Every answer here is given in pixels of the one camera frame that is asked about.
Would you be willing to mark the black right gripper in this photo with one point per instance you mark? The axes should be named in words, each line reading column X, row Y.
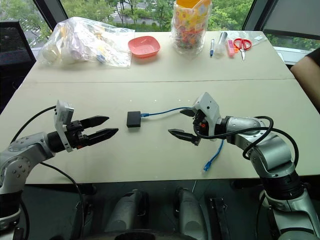
column 200, row 126

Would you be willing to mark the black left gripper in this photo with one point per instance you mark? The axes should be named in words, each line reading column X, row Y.
column 75, row 137

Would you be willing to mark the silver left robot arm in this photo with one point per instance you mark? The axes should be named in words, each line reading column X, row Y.
column 25, row 150

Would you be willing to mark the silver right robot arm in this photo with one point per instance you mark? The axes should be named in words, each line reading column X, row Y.
column 272, row 150

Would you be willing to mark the small black box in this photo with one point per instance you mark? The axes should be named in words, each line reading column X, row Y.
column 133, row 119

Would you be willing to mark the blue and white pen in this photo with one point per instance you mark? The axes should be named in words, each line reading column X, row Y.
column 212, row 47

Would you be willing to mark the clear bag of mixed items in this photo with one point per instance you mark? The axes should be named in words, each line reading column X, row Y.
column 82, row 43

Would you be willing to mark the pink plastic bowl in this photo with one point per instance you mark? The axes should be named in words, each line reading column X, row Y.
column 144, row 46

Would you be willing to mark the clear plastic tube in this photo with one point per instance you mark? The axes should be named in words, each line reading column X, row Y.
column 221, row 43

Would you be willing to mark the pink eraser block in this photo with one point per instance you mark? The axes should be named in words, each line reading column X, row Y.
column 230, row 48

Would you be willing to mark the small orange block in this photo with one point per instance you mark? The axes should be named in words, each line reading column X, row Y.
column 235, row 51

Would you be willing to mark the grey rounded shape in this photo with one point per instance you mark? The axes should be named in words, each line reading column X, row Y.
column 126, row 213
column 190, row 215

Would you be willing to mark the clear bag of colourful candies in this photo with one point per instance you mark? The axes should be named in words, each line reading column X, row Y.
column 191, row 27

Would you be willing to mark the flat clear plastic sleeve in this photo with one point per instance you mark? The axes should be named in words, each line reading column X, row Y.
column 253, row 37

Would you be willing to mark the black mesh chair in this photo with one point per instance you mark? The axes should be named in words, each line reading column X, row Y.
column 12, row 47

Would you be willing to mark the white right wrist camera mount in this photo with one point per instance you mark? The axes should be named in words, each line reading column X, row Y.
column 208, row 105

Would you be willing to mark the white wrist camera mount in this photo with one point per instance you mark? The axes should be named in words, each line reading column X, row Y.
column 208, row 105
column 62, row 117

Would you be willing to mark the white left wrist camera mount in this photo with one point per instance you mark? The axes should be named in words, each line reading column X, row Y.
column 62, row 117

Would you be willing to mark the black window frame post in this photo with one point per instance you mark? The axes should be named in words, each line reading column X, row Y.
column 50, row 12
column 255, row 15

